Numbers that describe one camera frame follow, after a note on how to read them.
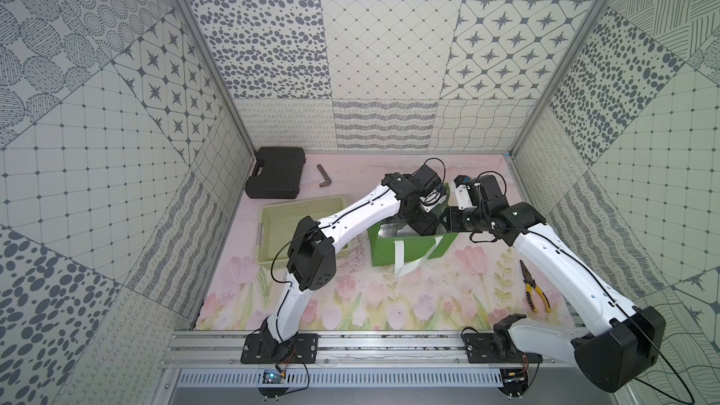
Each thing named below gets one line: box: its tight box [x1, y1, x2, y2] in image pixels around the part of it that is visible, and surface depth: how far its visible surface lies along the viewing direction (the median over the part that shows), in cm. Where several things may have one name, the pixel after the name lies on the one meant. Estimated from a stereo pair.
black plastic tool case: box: [244, 147, 307, 199], surface depth 113 cm
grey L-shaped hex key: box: [315, 164, 332, 188], surface depth 116 cm
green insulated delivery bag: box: [367, 218, 459, 278], surface depth 75 cm
